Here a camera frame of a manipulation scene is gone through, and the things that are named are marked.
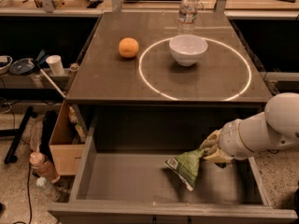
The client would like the white stick tool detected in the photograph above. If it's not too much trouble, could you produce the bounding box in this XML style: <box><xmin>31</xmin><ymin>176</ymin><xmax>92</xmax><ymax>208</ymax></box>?
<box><xmin>35</xmin><ymin>49</ymin><xmax>66</xmax><ymax>99</ymax></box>

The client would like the open grey top drawer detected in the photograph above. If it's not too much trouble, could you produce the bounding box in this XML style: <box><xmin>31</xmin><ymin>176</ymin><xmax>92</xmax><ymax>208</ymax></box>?
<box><xmin>49</xmin><ymin>106</ymin><xmax>296</xmax><ymax>224</ymax></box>

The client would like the black pole on floor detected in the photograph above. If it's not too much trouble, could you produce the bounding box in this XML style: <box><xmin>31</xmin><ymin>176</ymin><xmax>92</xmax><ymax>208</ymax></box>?
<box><xmin>1</xmin><ymin>106</ymin><xmax>33</xmax><ymax>164</ymax></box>

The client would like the small white side bowl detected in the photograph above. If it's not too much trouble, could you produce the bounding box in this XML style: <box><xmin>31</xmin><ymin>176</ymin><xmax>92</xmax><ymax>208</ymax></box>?
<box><xmin>0</xmin><ymin>55</ymin><xmax>12</xmax><ymax>75</ymax></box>

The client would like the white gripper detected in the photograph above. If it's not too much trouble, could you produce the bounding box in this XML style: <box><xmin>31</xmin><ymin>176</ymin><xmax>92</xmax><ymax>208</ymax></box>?
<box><xmin>200</xmin><ymin>119</ymin><xmax>249</xmax><ymax>163</ymax></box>

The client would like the cardboard box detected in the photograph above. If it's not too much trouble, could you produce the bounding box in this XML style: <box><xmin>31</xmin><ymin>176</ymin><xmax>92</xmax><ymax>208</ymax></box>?
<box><xmin>50</xmin><ymin>102</ymin><xmax>85</xmax><ymax>175</ymax></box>

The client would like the orange fruit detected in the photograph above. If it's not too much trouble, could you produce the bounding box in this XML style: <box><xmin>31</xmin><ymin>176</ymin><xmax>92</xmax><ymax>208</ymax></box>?
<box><xmin>119</xmin><ymin>37</ymin><xmax>139</xmax><ymax>59</ymax></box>

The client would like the white plastic bottle on floor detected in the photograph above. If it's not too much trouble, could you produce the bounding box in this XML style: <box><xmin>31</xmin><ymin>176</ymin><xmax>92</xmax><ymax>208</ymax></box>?
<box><xmin>36</xmin><ymin>177</ymin><xmax>61</xmax><ymax>202</ymax></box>

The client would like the white paper cup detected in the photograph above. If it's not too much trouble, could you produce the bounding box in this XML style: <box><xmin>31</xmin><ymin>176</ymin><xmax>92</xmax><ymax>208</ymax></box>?
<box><xmin>46</xmin><ymin>55</ymin><xmax>64</xmax><ymax>76</ymax></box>

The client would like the brown plastic bottle on floor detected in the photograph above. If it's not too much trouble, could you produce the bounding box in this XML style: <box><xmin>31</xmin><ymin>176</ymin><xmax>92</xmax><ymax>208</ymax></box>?
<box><xmin>29</xmin><ymin>152</ymin><xmax>60</xmax><ymax>184</ymax></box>

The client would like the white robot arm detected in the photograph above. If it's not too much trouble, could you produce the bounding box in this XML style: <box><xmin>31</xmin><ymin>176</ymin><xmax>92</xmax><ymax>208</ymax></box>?
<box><xmin>200</xmin><ymin>92</ymin><xmax>299</xmax><ymax>163</ymax></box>

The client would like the green jalapeno chip bag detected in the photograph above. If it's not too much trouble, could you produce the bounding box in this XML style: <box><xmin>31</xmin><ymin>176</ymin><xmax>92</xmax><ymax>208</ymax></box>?
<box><xmin>164</xmin><ymin>148</ymin><xmax>206</xmax><ymax>191</ymax></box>

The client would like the white ceramic bowl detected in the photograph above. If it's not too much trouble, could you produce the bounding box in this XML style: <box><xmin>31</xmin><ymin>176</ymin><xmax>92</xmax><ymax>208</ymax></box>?
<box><xmin>169</xmin><ymin>35</ymin><xmax>208</xmax><ymax>66</ymax></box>

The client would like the clear plastic water bottle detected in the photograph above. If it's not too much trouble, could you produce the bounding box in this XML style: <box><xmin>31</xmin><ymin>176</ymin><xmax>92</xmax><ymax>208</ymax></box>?
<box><xmin>178</xmin><ymin>0</ymin><xmax>198</xmax><ymax>35</ymax></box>

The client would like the black shoe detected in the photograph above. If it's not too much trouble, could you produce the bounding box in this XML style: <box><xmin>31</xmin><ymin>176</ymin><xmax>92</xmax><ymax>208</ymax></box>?
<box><xmin>294</xmin><ymin>188</ymin><xmax>299</xmax><ymax>217</ymax></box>

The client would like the grey round dish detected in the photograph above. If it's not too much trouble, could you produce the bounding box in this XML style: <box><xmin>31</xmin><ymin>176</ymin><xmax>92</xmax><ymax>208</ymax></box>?
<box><xmin>9</xmin><ymin>58</ymin><xmax>35</xmax><ymax>75</ymax></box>

